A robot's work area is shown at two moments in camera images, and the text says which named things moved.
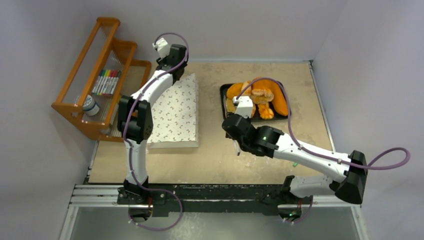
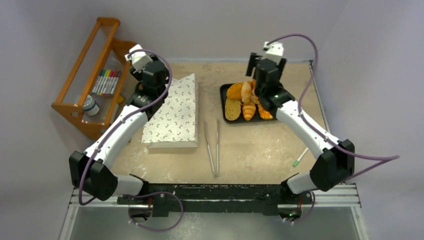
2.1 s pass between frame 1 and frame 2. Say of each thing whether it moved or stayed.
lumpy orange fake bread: stayed
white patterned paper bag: stayed
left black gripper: moved
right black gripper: moved
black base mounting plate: stayed
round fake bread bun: stayed
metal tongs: moved
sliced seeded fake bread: stayed
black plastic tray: stayed
